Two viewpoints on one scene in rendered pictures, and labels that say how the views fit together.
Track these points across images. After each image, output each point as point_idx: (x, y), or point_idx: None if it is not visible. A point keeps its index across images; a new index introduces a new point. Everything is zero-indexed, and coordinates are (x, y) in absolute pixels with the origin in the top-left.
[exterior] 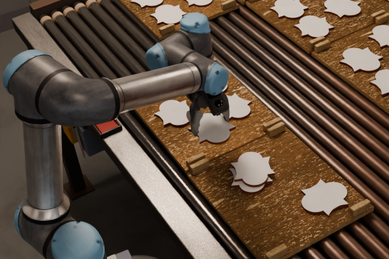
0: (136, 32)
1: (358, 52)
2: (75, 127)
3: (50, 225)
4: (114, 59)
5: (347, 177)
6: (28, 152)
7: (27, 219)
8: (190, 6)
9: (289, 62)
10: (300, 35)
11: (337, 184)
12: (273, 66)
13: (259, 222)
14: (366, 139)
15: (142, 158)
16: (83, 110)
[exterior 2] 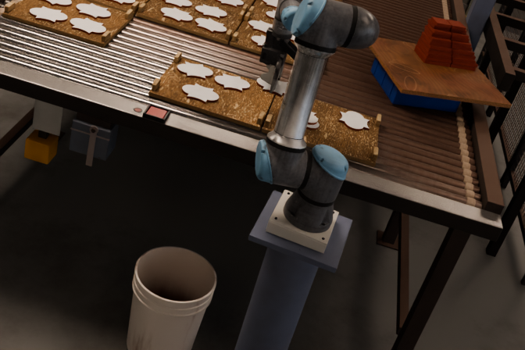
0: (72, 44)
1: (260, 37)
2: (95, 131)
3: (304, 152)
4: (86, 66)
5: None
6: (308, 84)
7: (291, 151)
8: (96, 19)
9: (220, 51)
10: (208, 32)
11: (351, 112)
12: (212, 55)
13: (341, 143)
14: (324, 87)
15: (214, 129)
16: (378, 31)
